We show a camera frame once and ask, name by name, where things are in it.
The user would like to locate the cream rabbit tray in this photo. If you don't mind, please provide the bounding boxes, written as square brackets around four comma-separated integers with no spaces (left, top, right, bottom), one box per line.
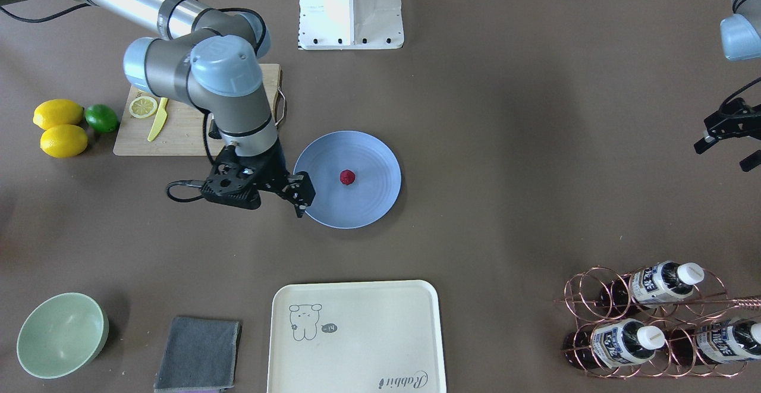
[267,279,448,392]

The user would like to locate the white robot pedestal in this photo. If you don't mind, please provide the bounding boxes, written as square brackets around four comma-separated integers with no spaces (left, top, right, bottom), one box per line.
[297,0,405,50]

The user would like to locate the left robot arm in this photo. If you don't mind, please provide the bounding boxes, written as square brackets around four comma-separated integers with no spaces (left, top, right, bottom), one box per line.
[720,0,760,172]

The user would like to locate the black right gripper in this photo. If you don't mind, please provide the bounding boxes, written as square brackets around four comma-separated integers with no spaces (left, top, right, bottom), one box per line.
[231,139,316,219]

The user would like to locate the blue plate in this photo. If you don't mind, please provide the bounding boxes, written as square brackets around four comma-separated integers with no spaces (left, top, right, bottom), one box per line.
[294,131,402,229]

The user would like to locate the green bowl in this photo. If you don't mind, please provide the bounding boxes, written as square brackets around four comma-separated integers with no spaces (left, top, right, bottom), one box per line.
[16,292,109,379]

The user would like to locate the lemon half slice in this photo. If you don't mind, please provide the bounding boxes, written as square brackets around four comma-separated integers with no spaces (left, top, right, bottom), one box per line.
[128,96,159,119]

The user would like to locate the red strawberry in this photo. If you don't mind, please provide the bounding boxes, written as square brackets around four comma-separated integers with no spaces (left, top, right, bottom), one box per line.
[339,169,357,186]

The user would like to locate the green lime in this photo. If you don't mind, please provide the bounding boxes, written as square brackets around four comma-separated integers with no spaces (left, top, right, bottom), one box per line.
[84,104,120,133]

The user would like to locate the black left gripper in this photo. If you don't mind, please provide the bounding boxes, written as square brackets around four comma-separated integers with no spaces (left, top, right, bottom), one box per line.
[739,150,761,172]

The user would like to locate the grey folded cloth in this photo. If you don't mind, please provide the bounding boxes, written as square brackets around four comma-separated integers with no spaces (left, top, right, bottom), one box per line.
[154,316,240,392]

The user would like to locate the yellow plastic knife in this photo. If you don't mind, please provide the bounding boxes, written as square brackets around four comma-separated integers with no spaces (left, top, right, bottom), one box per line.
[147,98,169,143]

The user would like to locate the wooden cutting board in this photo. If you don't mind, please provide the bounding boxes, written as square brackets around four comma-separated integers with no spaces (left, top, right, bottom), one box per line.
[112,64,287,156]

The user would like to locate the copper wire bottle rack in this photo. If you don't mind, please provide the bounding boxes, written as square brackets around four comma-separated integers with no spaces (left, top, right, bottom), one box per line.
[560,266,759,379]

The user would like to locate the yellow lemon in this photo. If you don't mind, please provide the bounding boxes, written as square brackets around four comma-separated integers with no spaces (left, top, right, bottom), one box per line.
[32,99,84,130]
[40,124,88,158]

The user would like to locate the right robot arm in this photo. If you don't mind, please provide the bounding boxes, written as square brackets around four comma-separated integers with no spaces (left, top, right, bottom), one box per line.
[2,0,315,217]

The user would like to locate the dark tea bottle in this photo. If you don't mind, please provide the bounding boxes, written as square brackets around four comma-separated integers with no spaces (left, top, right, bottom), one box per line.
[666,317,760,366]
[562,318,666,371]
[595,260,706,317]

